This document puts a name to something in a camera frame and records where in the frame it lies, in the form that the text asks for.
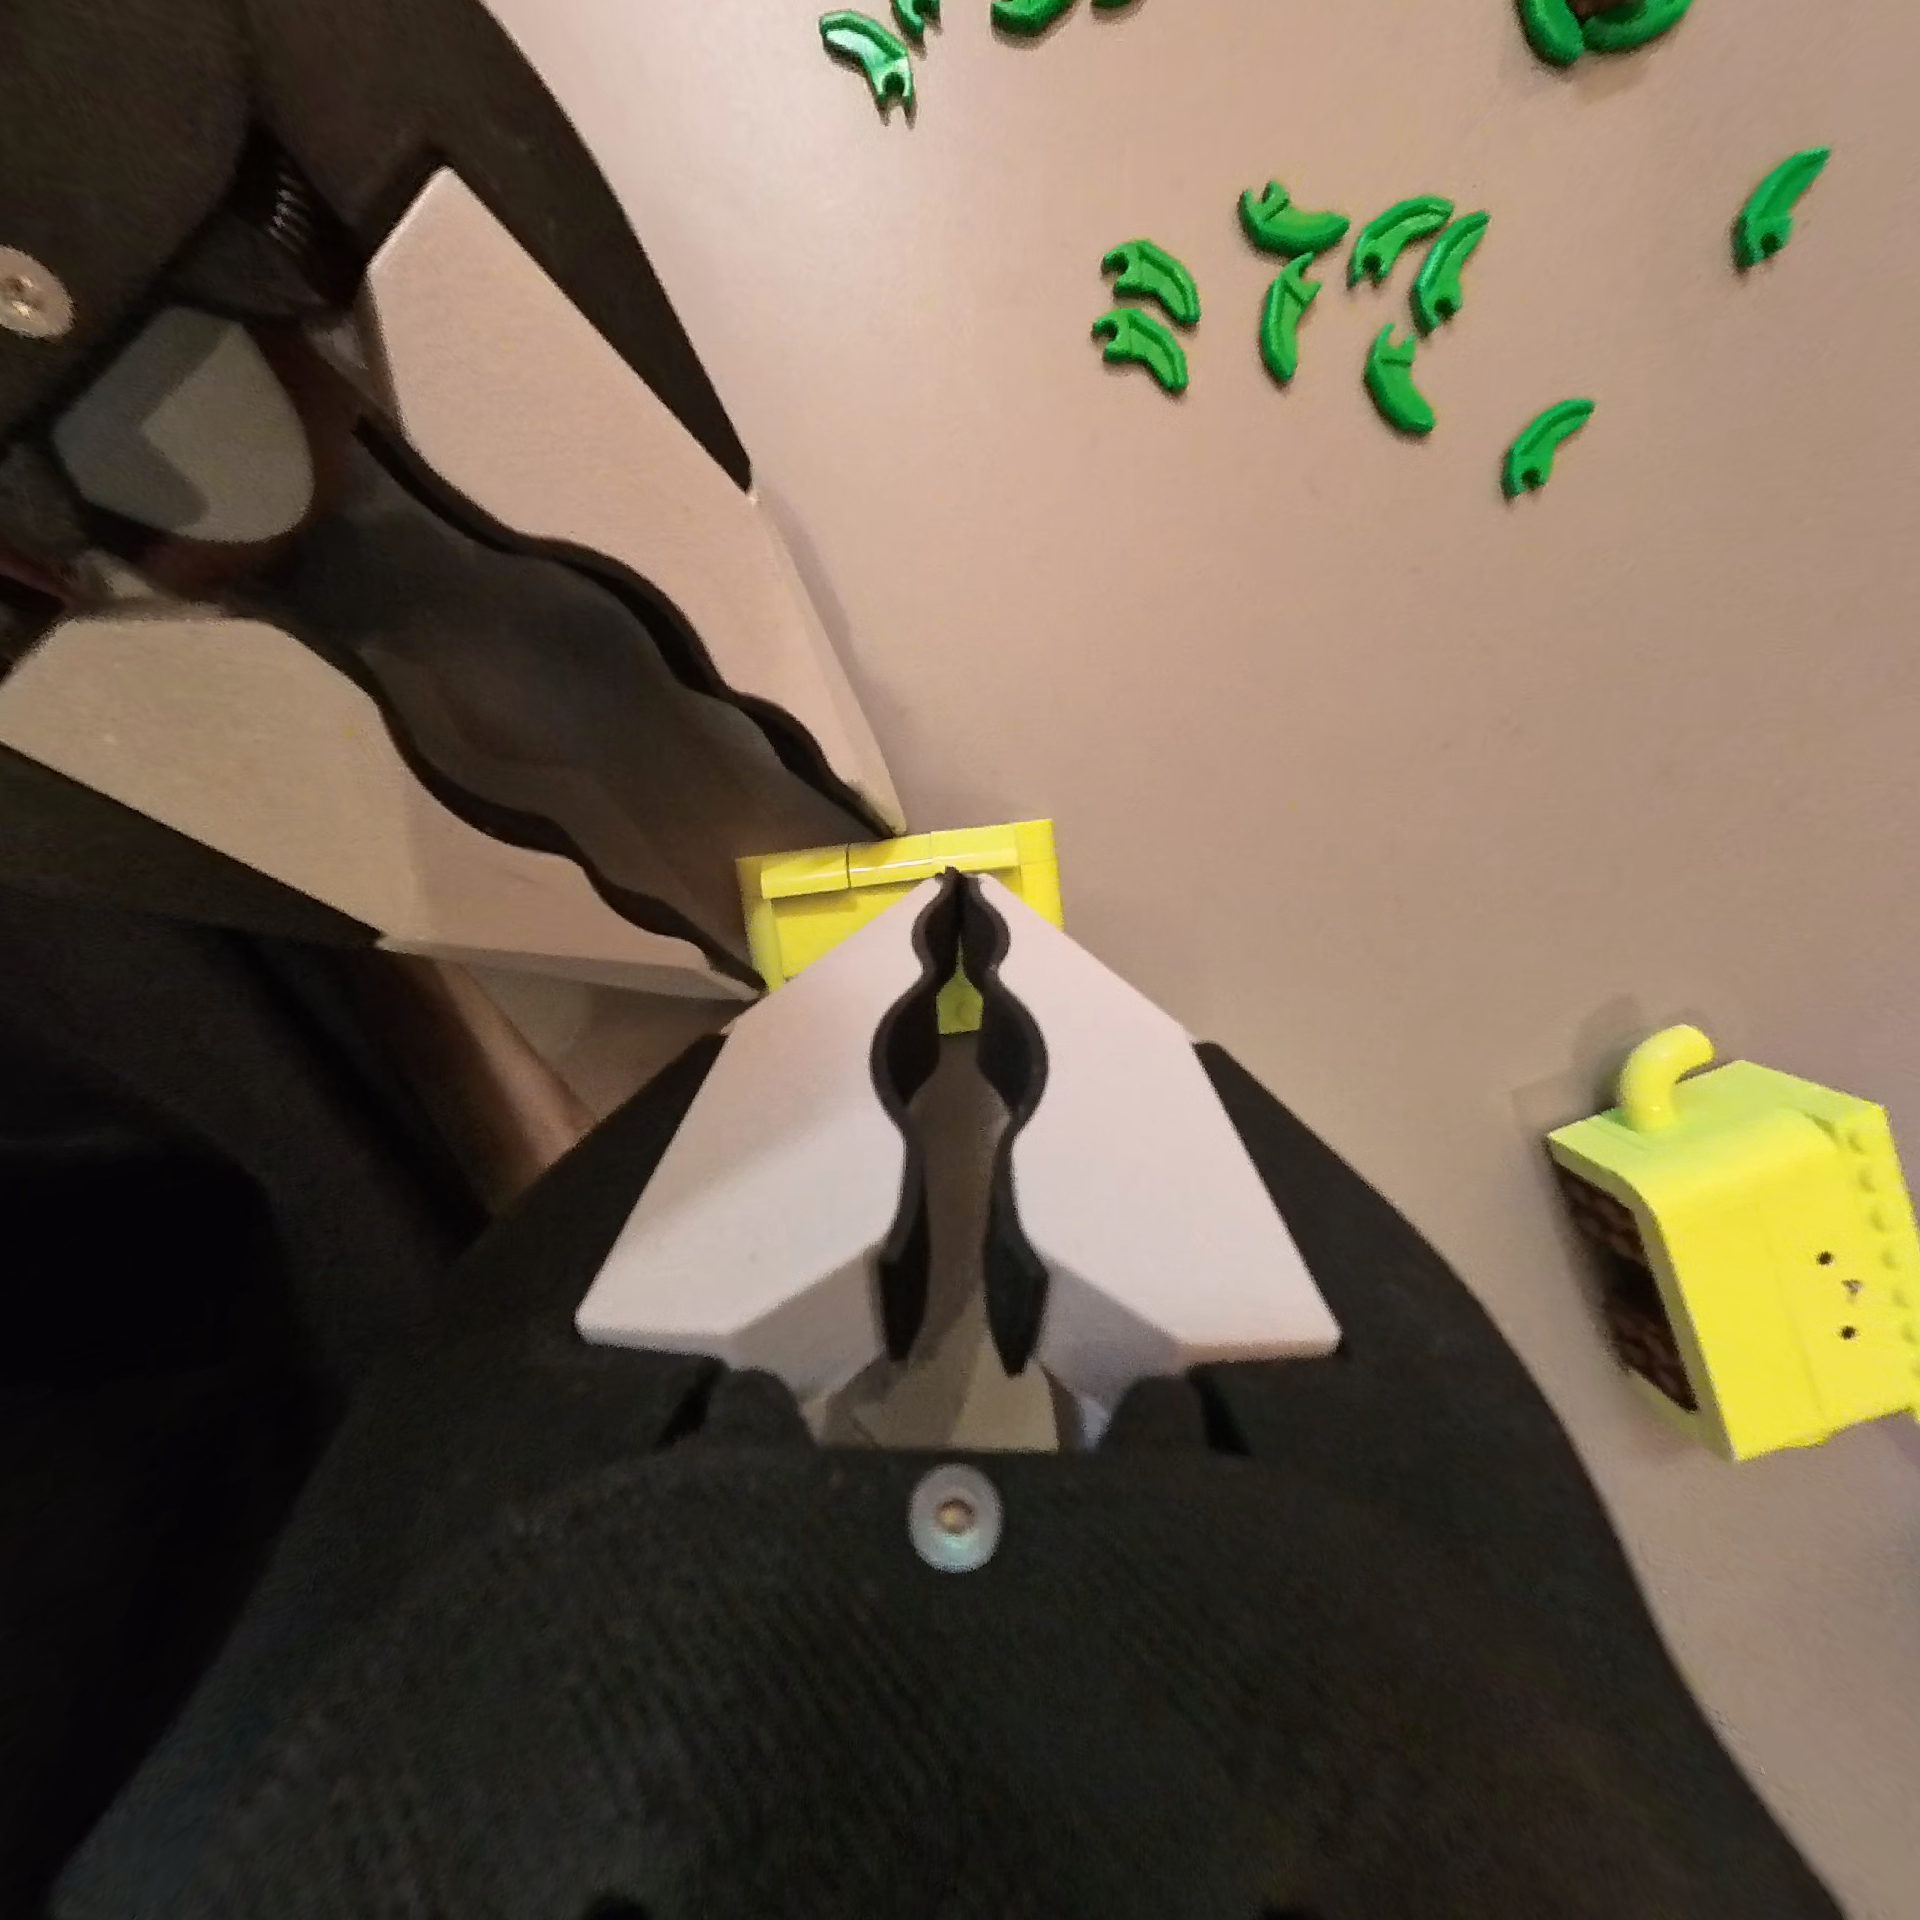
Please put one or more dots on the beige seat cushion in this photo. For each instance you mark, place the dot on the beige seat cushion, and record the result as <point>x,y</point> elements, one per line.
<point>496,1080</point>

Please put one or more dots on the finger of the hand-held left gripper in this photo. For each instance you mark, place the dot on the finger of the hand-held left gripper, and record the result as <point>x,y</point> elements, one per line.
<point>226,747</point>
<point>600,420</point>

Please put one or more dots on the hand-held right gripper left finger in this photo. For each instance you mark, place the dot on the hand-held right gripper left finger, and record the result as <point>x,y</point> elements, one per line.
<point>748,1199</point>

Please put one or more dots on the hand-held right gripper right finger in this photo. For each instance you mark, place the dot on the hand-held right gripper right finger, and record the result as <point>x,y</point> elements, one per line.
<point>1171,1199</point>

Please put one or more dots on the person's dark clothing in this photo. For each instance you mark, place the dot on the person's dark clothing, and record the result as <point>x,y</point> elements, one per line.
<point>178,1272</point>

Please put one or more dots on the large lime smooth tile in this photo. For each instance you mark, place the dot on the large lime smooth tile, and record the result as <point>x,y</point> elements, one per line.
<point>962,1009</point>

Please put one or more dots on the small lime curved brick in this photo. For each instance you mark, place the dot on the small lime curved brick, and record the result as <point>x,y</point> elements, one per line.
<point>794,880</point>

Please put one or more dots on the scattered green leaf pieces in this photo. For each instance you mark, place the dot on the scattered green leaf pieces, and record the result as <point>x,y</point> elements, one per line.
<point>1287,227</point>

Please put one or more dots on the large lime brick assembly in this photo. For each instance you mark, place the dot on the large lime brick assembly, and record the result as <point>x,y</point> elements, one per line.
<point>1754,1244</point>

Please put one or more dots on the long lime curved brick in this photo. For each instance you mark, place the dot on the long lime curved brick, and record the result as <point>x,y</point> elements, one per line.
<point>931,852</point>

